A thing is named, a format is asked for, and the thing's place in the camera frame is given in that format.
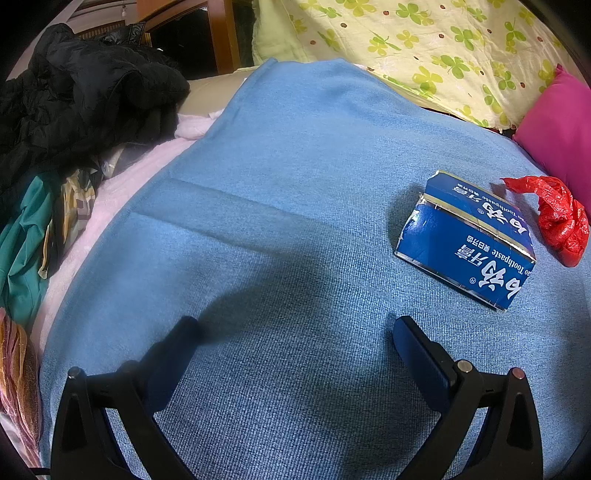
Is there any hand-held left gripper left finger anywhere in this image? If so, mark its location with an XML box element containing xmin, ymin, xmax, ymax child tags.
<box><xmin>50</xmin><ymin>315</ymin><xmax>202</xmax><ymax>480</ymax></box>

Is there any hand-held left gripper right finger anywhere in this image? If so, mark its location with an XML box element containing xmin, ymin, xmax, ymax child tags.
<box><xmin>392</xmin><ymin>315</ymin><xmax>544</xmax><ymax>480</ymax></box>

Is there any blue toothpaste box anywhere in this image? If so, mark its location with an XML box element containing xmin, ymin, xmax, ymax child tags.
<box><xmin>394</xmin><ymin>171</ymin><xmax>537</xmax><ymax>312</ymax></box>

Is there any red plastic bag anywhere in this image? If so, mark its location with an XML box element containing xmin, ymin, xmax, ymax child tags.
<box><xmin>501</xmin><ymin>175</ymin><xmax>591</xmax><ymax>267</ymax></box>

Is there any orange striped cloth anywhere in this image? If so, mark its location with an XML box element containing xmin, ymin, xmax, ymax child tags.
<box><xmin>0</xmin><ymin>307</ymin><xmax>43</xmax><ymax>457</ymax></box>

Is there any blue blanket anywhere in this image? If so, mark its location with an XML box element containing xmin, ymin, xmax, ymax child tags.
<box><xmin>39</xmin><ymin>58</ymin><xmax>591</xmax><ymax>480</ymax></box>

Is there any green cloth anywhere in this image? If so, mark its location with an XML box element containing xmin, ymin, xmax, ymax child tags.
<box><xmin>0</xmin><ymin>173</ymin><xmax>58</xmax><ymax>333</ymax></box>

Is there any yellow and black patterned cloth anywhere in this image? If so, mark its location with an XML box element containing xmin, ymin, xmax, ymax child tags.
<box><xmin>39</xmin><ymin>166</ymin><xmax>100</xmax><ymax>280</ymax></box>

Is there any pale pink blanket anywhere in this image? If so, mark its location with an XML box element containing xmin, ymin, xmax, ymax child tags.
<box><xmin>28</xmin><ymin>113</ymin><xmax>218</xmax><ymax>467</ymax></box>

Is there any beige mattress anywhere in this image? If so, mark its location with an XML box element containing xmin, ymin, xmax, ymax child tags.
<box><xmin>178</xmin><ymin>67</ymin><xmax>259</xmax><ymax>116</ymax></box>

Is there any black jacket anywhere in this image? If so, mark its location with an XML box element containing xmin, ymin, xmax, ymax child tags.
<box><xmin>0</xmin><ymin>23</ymin><xmax>191</xmax><ymax>195</ymax></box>

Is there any pink pillow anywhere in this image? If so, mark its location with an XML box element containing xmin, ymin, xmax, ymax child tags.
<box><xmin>512</xmin><ymin>65</ymin><xmax>591</xmax><ymax>206</ymax></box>

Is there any green clover print blanket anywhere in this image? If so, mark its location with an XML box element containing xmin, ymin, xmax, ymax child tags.
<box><xmin>252</xmin><ymin>0</ymin><xmax>578</xmax><ymax>134</ymax></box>

